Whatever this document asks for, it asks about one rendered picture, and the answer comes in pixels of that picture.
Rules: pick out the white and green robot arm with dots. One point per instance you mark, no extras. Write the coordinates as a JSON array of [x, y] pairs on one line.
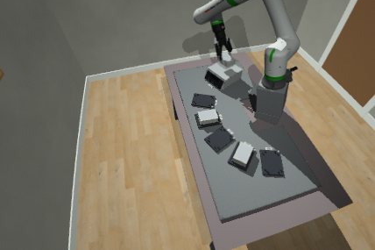
[[277, 54]]

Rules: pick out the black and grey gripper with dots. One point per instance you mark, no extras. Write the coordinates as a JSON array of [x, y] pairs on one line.
[[222, 42]]

